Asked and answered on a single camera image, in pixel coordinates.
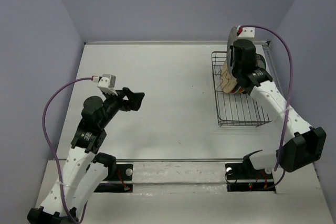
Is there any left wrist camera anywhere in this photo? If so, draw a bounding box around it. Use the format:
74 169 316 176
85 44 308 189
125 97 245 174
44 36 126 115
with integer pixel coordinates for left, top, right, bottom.
97 74 117 95

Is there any beige bird branch plate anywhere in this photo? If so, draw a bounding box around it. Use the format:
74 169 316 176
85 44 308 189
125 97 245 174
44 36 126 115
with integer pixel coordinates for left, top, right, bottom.
221 60 239 94

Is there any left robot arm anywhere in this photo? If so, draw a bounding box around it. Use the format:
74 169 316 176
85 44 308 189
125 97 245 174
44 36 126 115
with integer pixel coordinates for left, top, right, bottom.
27 88 145 223

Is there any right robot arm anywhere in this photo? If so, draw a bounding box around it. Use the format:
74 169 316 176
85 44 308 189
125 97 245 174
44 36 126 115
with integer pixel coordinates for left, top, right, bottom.
227 39 327 178

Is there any white plate teal lettered rim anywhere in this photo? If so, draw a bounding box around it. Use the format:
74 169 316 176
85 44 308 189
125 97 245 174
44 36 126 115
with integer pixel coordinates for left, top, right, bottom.
256 54 266 69

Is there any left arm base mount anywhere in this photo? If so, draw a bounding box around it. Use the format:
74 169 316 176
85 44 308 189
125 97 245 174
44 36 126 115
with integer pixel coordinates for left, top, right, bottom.
94 163 133 193

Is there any orange woven basket plate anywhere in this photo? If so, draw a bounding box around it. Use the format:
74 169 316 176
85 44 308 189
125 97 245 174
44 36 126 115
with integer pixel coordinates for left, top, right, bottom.
231 86 245 94

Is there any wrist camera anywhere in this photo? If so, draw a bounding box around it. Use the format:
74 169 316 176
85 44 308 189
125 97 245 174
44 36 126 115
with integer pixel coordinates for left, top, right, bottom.
97 74 117 95
237 26 255 39

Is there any grey deer plate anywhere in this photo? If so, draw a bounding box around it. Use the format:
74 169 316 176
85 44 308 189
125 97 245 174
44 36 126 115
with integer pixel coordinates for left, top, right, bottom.
226 26 238 74

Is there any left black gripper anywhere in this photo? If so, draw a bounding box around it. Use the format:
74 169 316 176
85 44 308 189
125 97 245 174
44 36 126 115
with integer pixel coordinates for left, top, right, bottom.
99 87 144 128

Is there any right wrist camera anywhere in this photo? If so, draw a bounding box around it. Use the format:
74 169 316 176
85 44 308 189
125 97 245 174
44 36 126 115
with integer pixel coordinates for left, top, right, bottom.
237 26 255 39

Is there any black wire dish rack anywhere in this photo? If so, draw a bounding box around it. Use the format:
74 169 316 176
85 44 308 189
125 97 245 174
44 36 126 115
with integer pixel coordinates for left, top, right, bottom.
211 51 271 127

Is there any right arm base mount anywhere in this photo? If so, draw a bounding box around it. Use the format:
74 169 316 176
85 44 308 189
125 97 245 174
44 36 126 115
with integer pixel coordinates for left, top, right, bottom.
224 163 275 193

